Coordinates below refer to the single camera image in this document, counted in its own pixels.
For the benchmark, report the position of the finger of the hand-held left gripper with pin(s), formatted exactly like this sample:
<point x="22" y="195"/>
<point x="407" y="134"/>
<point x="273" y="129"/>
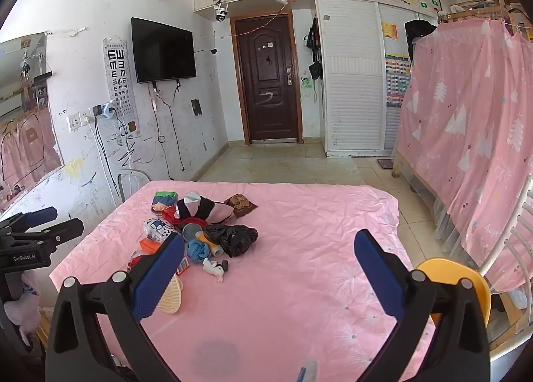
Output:
<point x="62" y="232"/>
<point x="39" y="214"/>

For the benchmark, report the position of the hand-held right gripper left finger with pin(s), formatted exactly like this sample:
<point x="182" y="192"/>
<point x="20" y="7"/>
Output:
<point x="160" y="278"/>

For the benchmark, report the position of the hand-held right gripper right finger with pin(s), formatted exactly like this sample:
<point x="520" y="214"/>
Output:
<point x="379" y="278"/>

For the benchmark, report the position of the red knitted cloth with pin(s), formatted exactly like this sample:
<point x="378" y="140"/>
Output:
<point x="173" y="215"/>

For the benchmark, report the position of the yellow plastic bin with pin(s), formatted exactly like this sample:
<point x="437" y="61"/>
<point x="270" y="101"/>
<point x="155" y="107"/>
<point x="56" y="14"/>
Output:
<point x="454" y="278"/>

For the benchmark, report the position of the brown snack packet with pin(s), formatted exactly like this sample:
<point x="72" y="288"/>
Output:
<point x="240" y="204"/>

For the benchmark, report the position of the red white small box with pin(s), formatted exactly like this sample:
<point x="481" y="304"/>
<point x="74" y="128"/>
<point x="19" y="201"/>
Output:
<point x="184" y="267"/>

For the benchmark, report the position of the orange box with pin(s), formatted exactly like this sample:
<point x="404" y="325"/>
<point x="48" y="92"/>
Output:
<point x="149" y="245"/>

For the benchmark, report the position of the blue yarn ball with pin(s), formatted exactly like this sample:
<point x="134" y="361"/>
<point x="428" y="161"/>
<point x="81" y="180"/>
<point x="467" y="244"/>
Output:
<point x="197" y="251"/>

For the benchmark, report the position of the white blue printed packet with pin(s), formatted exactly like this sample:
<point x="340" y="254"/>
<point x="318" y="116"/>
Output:
<point x="156" y="230"/>

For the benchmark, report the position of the small white toy figure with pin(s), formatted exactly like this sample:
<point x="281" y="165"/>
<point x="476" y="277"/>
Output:
<point x="214" y="269"/>

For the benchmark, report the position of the white plastic bag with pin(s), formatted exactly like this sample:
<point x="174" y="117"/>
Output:
<point x="21" y="315"/>

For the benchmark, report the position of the orange tube bottle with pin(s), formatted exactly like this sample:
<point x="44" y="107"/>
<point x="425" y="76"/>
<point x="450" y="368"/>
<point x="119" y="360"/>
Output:
<point x="209" y="243"/>

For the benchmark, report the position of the small black cylinder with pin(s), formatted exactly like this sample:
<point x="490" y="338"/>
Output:
<point x="226" y="265"/>

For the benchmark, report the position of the black white cloth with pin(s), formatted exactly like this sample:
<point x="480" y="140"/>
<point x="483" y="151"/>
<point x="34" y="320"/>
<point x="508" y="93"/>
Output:
<point x="195" y="207"/>

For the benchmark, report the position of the black plastic bag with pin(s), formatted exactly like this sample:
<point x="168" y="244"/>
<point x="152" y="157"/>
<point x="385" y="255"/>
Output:
<point x="233" y="238"/>

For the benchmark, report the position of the white bed skirt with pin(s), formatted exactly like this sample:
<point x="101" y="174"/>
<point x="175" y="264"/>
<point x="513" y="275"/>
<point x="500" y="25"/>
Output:
<point x="445" y="224"/>

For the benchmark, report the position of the pink tablecloth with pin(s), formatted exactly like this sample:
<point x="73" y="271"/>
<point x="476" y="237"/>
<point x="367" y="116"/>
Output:
<point x="291" y="261"/>

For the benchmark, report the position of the white metal chair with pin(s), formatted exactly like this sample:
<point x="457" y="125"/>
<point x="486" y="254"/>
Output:
<point x="133" y="174"/>

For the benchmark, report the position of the floor scale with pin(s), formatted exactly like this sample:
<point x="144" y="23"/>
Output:
<point x="385" y="163"/>

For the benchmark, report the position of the white slatted chair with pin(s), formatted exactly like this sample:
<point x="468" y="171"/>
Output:
<point x="514" y="248"/>

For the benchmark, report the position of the eye chart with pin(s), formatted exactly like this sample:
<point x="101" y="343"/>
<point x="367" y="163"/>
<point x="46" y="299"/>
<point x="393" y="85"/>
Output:
<point x="120" y="74"/>

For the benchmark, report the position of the pink tree print curtain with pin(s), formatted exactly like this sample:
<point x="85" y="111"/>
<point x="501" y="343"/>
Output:
<point x="466" y="124"/>

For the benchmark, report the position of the colourful grid poster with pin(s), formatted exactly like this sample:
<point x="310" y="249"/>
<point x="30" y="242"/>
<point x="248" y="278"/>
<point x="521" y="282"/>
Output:
<point x="395" y="78"/>

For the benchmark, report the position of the white slatted wardrobe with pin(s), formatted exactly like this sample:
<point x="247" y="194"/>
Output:
<point x="354" y="74"/>

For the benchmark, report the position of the dark brown door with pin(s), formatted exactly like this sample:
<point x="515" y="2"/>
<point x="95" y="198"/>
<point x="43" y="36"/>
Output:
<point x="270" y="78"/>

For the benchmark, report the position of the black hanging bags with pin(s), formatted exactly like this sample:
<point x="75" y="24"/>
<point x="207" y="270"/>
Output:
<point x="314" y="44"/>

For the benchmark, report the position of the yellow certificate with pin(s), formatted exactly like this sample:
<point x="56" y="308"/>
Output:
<point x="390" y="30"/>

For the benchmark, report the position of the black garment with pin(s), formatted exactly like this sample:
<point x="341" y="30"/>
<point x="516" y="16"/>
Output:
<point x="418" y="32"/>

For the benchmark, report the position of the wooden drying rack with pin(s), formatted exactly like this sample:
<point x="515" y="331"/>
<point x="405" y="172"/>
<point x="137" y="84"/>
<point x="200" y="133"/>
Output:
<point x="479" y="7"/>

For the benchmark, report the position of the wall mirror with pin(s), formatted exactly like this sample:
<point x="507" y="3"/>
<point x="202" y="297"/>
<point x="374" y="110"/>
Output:
<point x="25" y="115"/>

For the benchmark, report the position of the white wall socket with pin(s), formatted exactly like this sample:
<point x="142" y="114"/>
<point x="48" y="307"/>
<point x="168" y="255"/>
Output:
<point x="75" y="120"/>

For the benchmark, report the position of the wooden bed frame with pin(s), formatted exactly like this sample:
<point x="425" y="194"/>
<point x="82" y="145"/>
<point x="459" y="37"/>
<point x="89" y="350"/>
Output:
<point x="399" y="165"/>

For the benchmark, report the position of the wall socket with chargers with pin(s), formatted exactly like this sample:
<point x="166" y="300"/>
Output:
<point x="102" y="109"/>

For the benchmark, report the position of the small black wall box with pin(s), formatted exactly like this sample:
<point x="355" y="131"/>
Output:
<point x="195" y="107"/>

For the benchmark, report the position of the black wall television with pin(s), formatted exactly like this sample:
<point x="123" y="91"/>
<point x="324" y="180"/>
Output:
<point x="162" y="51"/>

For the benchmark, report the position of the white security camera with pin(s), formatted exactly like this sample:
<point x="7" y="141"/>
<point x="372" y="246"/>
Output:
<point x="220" y="11"/>

